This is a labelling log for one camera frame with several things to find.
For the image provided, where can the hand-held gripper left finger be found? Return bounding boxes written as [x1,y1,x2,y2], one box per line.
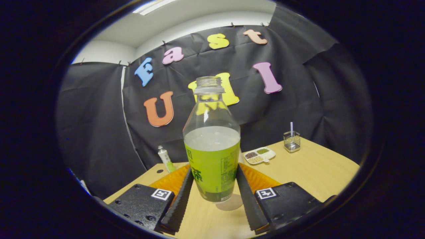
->
[108,164,195,234]

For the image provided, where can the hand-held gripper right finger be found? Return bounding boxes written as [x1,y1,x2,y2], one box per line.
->
[236,163,324,234]

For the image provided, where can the round brown coaster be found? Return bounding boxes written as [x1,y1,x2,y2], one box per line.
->
[215,194,243,211]

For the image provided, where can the clear juice bottle green label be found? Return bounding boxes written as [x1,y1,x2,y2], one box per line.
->
[183,76,241,203]

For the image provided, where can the white divided snack dish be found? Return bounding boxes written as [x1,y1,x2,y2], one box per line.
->
[243,147,276,165]

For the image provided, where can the wooden table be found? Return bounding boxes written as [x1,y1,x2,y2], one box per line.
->
[103,137,361,239]

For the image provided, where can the black backdrop cloth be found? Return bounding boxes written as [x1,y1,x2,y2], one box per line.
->
[56,5,372,199]

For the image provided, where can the ceiling light panel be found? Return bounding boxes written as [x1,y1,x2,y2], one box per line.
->
[133,0,176,16]

